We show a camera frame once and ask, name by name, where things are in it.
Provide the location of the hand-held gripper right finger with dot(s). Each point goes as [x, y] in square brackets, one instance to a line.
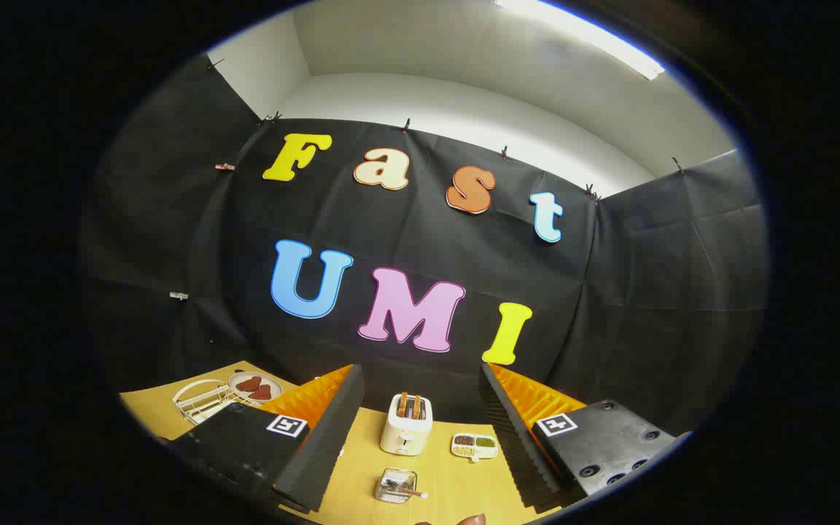
[515, 445]

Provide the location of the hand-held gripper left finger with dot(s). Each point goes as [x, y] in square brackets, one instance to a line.
[325, 445]

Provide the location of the white divided bean dish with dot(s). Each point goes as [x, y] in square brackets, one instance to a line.
[485, 452]

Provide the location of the small beige plate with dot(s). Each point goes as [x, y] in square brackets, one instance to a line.
[241, 394]

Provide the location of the white toaster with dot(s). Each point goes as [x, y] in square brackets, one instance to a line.
[405, 430]

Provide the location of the red meat slice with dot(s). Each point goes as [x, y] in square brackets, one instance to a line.
[262, 393]
[248, 383]

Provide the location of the toasted bread slice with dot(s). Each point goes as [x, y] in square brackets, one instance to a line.
[416, 407]
[402, 405]

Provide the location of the black backdrop cloth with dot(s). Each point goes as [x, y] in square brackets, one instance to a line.
[609, 292]

